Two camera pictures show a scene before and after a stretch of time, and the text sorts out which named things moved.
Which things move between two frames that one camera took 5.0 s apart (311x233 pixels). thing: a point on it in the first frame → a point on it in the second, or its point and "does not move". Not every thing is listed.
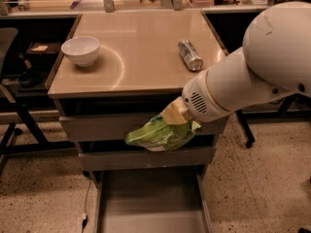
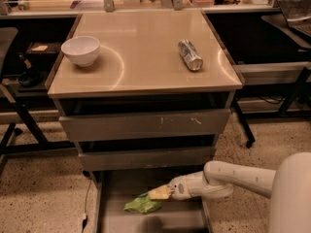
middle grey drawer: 144,158 does not move
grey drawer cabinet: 120,68 does not move
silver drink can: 190,55 does not move
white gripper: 194,98 → 179,189
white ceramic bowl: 83,49 does not move
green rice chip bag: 161,135 → 144,205
